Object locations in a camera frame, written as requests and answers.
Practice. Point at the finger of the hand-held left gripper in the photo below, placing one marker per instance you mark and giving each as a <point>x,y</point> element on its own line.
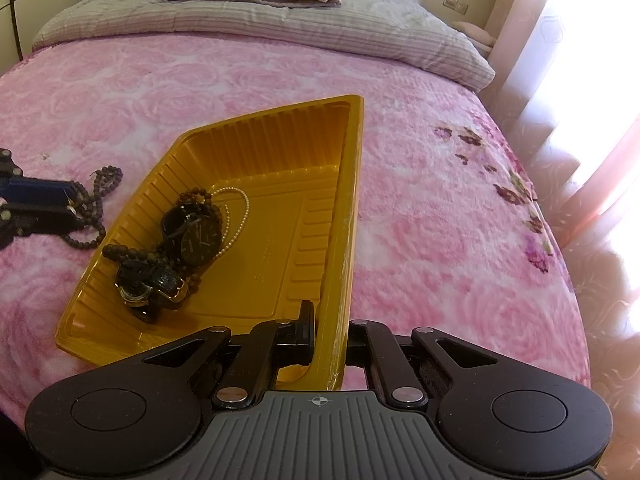
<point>35,192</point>
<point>35,220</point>

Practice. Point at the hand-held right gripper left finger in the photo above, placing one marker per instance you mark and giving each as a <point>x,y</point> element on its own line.
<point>305,332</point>

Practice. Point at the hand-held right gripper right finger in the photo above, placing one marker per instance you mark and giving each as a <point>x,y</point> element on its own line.
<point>369,342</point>

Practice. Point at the yellow plastic tray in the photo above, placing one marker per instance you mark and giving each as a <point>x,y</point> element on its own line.
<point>280,240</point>

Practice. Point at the black wristwatch with metal buckle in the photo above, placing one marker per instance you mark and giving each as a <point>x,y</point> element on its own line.
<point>160,280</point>

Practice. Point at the black round-face wristwatch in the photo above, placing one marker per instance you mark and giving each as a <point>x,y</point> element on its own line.
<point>200,242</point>

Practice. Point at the pink rose-pattern blanket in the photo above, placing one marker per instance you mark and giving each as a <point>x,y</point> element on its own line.
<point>450,260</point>

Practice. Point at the cream wardrobe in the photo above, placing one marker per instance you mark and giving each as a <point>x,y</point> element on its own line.
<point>30,5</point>

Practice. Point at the pink patterned curtain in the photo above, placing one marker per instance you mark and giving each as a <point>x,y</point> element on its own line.
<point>590,170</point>

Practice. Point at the striped grey quilt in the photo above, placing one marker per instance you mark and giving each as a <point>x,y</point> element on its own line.
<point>300,30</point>

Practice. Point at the pink plush cushion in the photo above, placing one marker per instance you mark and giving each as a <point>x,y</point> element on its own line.
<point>475,33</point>

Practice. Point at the wall socket plate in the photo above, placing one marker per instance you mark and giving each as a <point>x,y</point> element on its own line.
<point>455,4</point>

